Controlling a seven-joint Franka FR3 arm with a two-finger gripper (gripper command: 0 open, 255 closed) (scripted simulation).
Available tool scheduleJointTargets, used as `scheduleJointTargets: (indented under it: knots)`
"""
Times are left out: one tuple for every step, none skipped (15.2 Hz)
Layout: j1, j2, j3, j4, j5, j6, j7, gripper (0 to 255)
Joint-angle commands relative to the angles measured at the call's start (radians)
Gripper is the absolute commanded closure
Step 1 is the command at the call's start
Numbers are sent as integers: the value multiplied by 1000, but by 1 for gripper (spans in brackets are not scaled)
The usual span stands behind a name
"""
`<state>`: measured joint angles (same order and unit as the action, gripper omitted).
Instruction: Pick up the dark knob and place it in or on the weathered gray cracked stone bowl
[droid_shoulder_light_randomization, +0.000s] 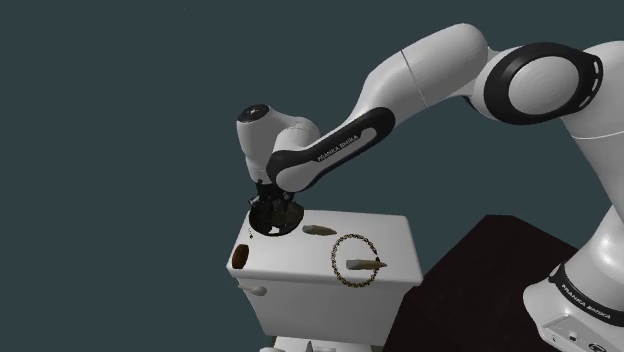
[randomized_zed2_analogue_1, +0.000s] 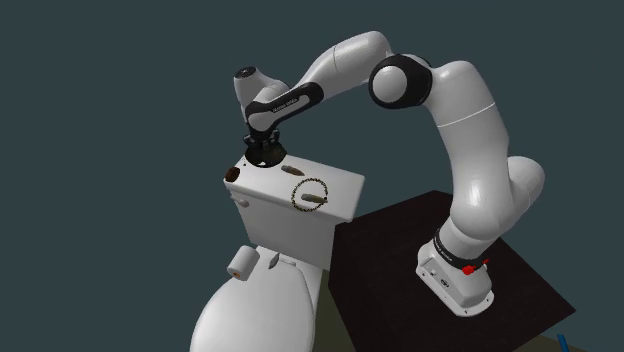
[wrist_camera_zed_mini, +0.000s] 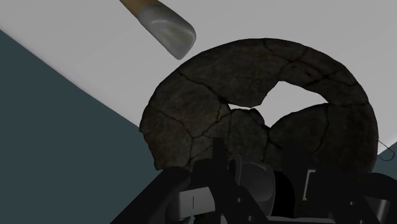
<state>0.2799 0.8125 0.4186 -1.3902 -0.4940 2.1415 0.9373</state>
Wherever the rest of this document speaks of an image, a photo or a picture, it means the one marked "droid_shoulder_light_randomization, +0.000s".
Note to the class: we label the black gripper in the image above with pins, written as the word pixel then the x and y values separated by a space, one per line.
pixel 269 196

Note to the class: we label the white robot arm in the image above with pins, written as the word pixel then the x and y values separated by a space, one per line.
pixel 438 68

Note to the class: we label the dark round bowl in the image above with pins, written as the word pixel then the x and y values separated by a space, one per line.
pixel 278 222

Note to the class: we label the brown oval object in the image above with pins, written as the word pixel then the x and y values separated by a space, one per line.
pixel 240 257

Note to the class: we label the grey pointed object brown tip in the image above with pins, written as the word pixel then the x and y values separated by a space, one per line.
pixel 363 264

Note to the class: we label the dark robot stand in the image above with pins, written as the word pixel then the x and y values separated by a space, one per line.
pixel 478 287

